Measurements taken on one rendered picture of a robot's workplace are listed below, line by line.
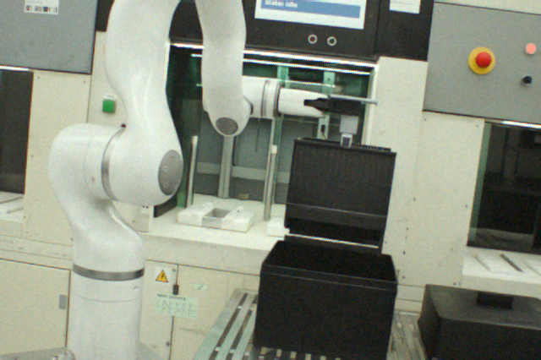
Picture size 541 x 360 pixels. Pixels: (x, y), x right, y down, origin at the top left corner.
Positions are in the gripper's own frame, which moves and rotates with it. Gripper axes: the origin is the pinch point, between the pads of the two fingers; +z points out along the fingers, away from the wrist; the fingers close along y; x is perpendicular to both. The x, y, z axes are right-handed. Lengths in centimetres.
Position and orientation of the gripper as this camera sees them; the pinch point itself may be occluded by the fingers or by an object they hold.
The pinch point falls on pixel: (351, 108)
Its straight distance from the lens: 142.1
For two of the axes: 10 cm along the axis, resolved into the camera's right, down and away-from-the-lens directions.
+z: 9.9, 1.2, -1.2
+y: -1.3, 0.9, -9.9
